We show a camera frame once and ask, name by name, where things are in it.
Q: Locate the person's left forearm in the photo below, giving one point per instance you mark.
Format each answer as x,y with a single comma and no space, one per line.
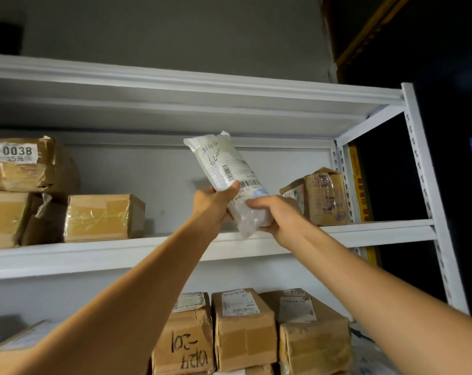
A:
103,328

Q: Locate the large dusty cardboard box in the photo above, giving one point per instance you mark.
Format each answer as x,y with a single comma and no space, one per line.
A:
314,343

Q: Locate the person's left hand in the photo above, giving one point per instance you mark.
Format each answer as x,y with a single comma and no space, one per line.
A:
212,206

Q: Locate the box with handwritten label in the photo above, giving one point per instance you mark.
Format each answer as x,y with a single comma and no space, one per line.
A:
243,335

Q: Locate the small taped box 0461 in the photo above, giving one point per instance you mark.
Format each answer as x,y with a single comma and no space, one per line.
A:
99,218

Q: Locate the yellow sticker strip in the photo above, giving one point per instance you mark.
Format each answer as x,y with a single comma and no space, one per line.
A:
359,183

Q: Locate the box with yellow tape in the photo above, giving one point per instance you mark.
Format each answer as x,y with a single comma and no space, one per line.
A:
239,371

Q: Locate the cardboard box with black handwriting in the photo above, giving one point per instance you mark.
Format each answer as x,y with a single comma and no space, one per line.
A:
185,343

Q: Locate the small cardboard box white label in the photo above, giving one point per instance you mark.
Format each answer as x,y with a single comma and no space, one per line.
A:
21,335

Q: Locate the white mailer bag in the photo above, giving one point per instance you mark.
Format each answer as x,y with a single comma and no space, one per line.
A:
372,355

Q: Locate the person's right hand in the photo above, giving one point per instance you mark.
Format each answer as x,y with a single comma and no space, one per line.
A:
286,222

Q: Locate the person's right forearm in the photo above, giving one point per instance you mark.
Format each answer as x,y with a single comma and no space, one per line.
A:
376,308

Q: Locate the small dark taped box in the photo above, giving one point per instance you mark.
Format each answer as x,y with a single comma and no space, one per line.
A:
325,199

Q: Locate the yellow ceiling beam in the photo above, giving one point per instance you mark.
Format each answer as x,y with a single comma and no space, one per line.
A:
368,31

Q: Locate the small white plastic bag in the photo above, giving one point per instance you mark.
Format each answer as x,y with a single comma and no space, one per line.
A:
224,164

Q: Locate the white metal shelf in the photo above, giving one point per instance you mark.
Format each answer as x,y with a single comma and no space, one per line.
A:
220,246

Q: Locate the taped brown parcel 0038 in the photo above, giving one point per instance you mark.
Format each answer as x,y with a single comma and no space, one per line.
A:
44,171

